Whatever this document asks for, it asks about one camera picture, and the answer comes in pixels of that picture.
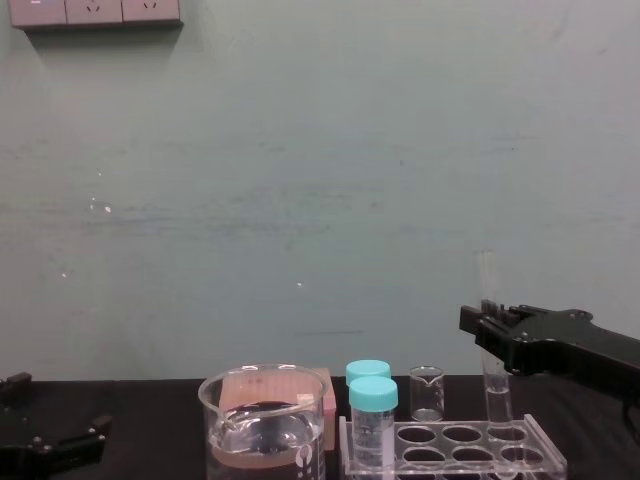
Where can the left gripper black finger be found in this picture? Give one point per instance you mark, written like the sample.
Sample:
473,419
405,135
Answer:
80,442
12,392

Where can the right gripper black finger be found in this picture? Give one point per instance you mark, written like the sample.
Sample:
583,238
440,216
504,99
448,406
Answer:
510,312
487,332

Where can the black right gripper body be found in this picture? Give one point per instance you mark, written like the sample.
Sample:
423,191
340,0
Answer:
570,345

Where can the clear glass test tube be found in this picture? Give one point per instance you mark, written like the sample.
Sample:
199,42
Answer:
496,395

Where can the small empty glass beaker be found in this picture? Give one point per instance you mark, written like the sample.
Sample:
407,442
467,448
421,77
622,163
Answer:
426,395

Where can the clear acrylic test tube rack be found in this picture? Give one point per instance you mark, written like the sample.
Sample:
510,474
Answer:
450,450

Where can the teal-capped clear sample tube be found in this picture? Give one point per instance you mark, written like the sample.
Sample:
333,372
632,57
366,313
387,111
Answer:
367,367
372,425

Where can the large glass beaker with water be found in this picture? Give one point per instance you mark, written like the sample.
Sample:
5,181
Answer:
260,430

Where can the black table cloth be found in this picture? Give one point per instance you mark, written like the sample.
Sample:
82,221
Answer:
150,425

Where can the grey wall socket panel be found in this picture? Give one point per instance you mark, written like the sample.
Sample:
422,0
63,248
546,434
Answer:
95,12

